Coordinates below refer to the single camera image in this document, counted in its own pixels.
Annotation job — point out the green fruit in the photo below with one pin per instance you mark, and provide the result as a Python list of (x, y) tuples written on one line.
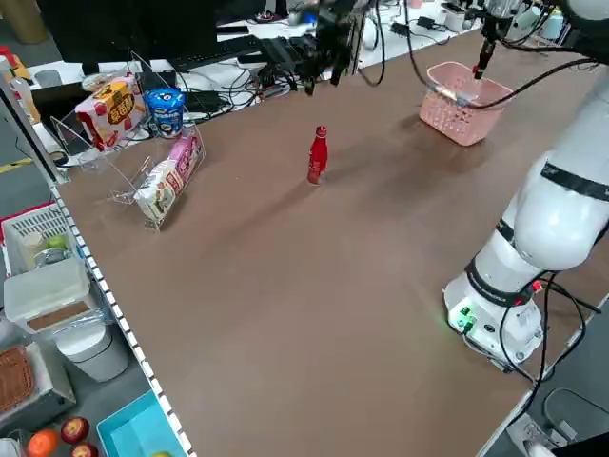
[(56, 242)]

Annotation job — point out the black computer monitor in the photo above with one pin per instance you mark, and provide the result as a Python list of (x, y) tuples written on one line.
[(128, 28)]

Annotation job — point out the pink snack packet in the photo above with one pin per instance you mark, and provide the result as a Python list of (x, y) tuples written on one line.
[(186, 159)]

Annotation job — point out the teal plastic tray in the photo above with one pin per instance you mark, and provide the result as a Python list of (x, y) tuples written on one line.
[(133, 428)]

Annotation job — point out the blue Oreo cup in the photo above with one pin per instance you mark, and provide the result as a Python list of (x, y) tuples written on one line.
[(164, 114)]

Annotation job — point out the orange fruit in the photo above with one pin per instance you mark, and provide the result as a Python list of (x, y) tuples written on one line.
[(44, 443)]

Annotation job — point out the clear plastic drink bottle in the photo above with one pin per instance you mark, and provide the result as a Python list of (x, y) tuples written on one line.
[(26, 102)]

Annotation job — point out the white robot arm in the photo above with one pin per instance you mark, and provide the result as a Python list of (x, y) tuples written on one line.
[(552, 224), (590, 12)]

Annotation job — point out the grey cup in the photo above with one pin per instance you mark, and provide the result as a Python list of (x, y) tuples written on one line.
[(47, 78)]

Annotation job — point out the pale teal cup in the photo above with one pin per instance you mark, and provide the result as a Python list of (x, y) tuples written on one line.
[(552, 24)]

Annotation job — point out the pink perforated plastic basket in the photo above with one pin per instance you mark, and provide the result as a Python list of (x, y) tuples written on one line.
[(457, 124)]

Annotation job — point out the grey metal box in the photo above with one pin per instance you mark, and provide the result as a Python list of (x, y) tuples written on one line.
[(52, 395)]

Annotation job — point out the black keyboard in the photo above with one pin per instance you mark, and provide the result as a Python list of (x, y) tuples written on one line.
[(223, 50)]

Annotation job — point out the white snack packet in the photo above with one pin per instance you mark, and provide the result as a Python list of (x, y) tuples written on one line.
[(159, 190)]

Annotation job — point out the white power strip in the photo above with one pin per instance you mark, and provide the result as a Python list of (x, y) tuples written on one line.
[(537, 438)]

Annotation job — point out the white waste bin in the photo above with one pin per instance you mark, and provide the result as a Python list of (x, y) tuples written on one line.
[(95, 357)]

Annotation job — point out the small red Pepsi bottle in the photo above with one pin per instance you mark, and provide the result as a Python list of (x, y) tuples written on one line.
[(318, 157)]

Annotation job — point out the white slotted plastic basket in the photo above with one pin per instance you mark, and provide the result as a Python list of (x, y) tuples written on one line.
[(28, 224)]

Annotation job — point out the red apple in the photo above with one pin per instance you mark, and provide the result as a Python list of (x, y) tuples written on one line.
[(75, 430), (84, 451)]

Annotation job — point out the aluminium table edge rail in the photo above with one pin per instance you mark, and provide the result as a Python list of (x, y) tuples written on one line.
[(119, 314)]

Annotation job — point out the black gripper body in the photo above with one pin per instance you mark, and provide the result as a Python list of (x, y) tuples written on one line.
[(490, 26), (335, 28)]

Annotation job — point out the strawberry biscuit box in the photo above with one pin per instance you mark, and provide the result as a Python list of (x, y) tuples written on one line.
[(111, 112)]

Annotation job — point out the white lidded storage box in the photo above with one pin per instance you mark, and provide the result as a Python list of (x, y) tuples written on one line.
[(43, 290)]

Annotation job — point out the clear acrylic display shelf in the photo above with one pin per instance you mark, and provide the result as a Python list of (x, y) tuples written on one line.
[(119, 181)]

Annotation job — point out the brown woven mat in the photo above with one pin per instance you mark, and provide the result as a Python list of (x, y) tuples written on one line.
[(14, 378)]

